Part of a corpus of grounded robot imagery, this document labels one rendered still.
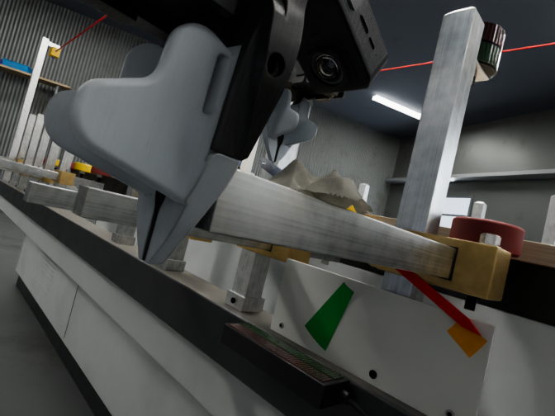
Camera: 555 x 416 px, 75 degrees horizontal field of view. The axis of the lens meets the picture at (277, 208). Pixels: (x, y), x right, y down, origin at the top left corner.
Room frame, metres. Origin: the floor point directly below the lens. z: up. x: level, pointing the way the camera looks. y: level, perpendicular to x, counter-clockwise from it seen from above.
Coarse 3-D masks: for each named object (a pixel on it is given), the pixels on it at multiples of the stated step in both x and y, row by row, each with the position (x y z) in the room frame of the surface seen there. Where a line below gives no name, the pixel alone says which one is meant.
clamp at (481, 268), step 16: (448, 240) 0.36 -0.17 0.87; (464, 240) 0.35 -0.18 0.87; (464, 256) 0.35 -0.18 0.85; (480, 256) 0.34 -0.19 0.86; (496, 256) 0.33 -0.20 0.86; (416, 272) 0.38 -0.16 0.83; (464, 272) 0.35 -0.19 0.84; (480, 272) 0.34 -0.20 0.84; (496, 272) 0.34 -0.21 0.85; (448, 288) 0.35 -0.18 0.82; (464, 288) 0.34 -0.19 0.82; (480, 288) 0.33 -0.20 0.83; (496, 288) 0.34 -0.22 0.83
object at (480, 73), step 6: (486, 42) 0.42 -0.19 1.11; (480, 66) 0.42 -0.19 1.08; (486, 66) 0.42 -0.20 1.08; (474, 72) 0.41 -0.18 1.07; (480, 72) 0.43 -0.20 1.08; (486, 72) 0.43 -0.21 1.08; (492, 72) 0.43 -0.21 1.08; (474, 78) 0.44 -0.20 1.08; (480, 78) 0.45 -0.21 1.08; (486, 78) 0.44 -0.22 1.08
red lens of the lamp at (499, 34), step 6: (486, 24) 0.41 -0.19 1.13; (492, 24) 0.41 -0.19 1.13; (486, 30) 0.41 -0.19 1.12; (492, 30) 0.41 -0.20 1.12; (498, 30) 0.42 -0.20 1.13; (504, 30) 0.42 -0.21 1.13; (486, 36) 0.41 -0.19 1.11; (492, 36) 0.41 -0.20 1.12; (498, 36) 0.42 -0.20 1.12; (504, 36) 0.42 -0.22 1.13; (492, 42) 0.42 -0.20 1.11; (498, 42) 0.42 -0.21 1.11
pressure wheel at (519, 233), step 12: (456, 228) 0.45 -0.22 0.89; (468, 228) 0.43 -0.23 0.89; (480, 228) 0.42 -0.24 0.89; (492, 228) 0.42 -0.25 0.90; (504, 228) 0.42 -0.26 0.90; (516, 228) 0.42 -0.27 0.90; (468, 240) 0.43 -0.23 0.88; (504, 240) 0.41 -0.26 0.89; (516, 240) 0.42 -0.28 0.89; (516, 252) 0.42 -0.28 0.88; (468, 300) 0.45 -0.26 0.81
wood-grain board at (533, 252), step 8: (104, 176) 1.66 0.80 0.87; (368, 216) 0.65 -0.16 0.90; (376, 216) 0.64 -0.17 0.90; (392, 224) 0.62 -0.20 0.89; (440, 232) 0.56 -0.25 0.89; (448, 232) 0.55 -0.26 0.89; (528, 248) 0.48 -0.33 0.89; (536, 248) 0.47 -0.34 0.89; (544, 248) 0.46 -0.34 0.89; (552, 248) 0.46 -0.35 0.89; (520, 256) 0.48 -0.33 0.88; (528, 256) 0.47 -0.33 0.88; (536, 256) 0.47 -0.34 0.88; (544, 256) 0.46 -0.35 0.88; (552, 256) 0.46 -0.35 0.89; (536, 264) 0.47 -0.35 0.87; (544, 264) 0.46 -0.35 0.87; (552, 264) 0.46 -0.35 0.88
